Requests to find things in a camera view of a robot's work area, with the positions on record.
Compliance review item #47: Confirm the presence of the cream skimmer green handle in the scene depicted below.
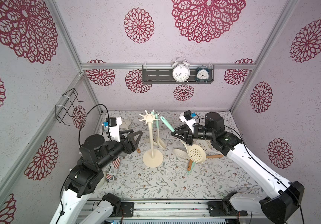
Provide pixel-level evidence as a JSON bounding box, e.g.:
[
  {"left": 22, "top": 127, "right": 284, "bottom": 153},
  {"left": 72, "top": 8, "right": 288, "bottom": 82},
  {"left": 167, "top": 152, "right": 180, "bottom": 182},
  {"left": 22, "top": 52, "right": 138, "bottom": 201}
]
[
  {"left": 151, "top": 110, "right": 161, "bottom": 147},
  {"left": 157, "top": 114, "right": 167, "bottom": 150}
]

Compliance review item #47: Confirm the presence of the cream skimmer round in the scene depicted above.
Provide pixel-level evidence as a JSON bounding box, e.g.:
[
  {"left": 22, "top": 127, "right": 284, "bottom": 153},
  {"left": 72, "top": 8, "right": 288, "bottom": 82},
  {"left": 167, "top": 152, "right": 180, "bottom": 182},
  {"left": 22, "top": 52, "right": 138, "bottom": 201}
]
[{"left": 160, "top": 116, "right": 206, "bottom": 163}]

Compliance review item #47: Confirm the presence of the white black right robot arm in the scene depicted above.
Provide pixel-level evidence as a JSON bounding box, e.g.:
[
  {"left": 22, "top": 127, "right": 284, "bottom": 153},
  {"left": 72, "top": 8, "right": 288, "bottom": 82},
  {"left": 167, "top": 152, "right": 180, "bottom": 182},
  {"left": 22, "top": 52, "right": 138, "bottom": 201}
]
[{"left": 162, "top": 111, "right": 304, "bottom": 224}]

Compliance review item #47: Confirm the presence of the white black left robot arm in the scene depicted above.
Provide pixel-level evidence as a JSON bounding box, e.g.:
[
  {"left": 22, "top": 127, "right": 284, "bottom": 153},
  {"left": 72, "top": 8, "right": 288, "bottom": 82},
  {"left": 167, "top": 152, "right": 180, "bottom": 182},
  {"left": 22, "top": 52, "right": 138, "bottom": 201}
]
[{"left": 51, "top": 129, "right": 143, "bottom": 224}]

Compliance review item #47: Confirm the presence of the cream skimmer edge-on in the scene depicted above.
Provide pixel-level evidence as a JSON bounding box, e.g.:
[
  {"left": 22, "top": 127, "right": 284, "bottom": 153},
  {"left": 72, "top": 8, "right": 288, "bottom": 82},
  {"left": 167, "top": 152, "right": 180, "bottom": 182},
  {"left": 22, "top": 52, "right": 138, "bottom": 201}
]
[{"left": 173, "top": 148, "right": 224, "bottom": 160}]

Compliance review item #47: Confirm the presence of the cream skimmer behind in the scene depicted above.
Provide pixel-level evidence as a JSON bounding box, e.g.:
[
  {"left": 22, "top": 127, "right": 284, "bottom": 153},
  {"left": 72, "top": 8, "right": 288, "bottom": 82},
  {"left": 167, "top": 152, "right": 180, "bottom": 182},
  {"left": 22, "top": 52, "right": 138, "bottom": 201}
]
[{"left": 189, "top": 140, "right": 212, "bottom": 165}]

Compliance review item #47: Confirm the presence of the cream utensil rack stand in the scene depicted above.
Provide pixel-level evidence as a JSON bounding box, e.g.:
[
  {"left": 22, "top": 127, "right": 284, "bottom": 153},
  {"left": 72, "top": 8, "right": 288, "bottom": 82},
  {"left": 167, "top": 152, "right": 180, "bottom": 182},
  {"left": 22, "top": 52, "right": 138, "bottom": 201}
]
[{"left": 140, "top": 110, "right": 163, "bottom": 168}]

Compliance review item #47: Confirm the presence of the flag pattern packet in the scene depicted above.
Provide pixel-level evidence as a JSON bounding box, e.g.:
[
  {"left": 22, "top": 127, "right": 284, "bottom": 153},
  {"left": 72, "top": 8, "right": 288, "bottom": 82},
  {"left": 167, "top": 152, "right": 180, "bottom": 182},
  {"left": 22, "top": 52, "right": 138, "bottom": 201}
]
[{"left": 105, "top": 156, "right": 121, "bottom": 183}]

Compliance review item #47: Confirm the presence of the white alarm clock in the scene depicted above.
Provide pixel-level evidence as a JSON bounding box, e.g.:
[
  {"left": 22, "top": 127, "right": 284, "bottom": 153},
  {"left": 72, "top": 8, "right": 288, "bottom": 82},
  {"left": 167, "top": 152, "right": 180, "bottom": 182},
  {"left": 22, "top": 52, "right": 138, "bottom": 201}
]
[{"left": 171, "top": 57, "right": 190, "bottom": 82}]

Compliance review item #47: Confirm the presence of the dark green alarm clock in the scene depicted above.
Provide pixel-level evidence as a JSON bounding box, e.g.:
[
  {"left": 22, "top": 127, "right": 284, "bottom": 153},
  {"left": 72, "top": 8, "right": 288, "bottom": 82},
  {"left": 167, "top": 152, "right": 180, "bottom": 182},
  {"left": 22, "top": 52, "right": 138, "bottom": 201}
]
[{"left": 195, "top": 67, "right": 211, "bottom": 82}]

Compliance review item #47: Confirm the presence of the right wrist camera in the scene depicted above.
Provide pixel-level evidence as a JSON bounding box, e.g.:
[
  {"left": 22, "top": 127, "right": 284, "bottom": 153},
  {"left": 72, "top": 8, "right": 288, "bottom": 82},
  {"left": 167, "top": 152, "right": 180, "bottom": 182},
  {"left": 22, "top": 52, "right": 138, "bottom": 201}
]
[{"left": 179, "top": 110, "right": 196, "bottom": 132}]

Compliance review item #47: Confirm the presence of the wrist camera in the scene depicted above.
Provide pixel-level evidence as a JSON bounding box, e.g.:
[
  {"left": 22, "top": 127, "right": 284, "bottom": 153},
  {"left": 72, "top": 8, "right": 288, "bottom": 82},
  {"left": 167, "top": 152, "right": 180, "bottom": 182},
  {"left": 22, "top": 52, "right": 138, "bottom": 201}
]
[
  {"left": 179, "top": 110, "right": 196, "bottom": 132},
  {"left": 102, "top": 117, "right": 122, "bottom": 142}
]

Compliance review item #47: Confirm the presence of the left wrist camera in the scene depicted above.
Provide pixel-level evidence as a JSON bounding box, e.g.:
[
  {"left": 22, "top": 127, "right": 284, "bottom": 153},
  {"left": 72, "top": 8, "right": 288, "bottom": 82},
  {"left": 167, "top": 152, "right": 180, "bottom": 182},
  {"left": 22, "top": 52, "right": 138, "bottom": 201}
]
[{"left": 102, "top": 117, "right": 122, "bottom": 142}]

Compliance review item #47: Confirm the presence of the grey wall shelf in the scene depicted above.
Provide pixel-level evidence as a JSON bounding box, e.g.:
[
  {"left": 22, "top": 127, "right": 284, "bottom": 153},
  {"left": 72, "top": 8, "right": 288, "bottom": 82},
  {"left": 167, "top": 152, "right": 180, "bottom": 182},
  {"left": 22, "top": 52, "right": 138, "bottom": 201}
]
[{"left": 141, "top": 65, "right": 214, "bottom": 85}]

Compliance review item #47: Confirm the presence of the metal base rail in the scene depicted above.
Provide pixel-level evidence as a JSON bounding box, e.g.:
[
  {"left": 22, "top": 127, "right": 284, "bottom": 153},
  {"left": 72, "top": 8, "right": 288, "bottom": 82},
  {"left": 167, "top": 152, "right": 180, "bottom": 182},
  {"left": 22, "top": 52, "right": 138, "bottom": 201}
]
[{"left": 56, "top": 198, "right": 262, "bottom": 224}]

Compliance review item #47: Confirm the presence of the black wire wall rack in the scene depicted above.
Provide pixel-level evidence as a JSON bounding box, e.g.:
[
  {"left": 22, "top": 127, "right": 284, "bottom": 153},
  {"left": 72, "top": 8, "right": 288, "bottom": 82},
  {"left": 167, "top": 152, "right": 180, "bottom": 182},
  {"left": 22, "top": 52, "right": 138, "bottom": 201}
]
[{"left": 55, "top": 88, "right": 84, "bottom": 126}]

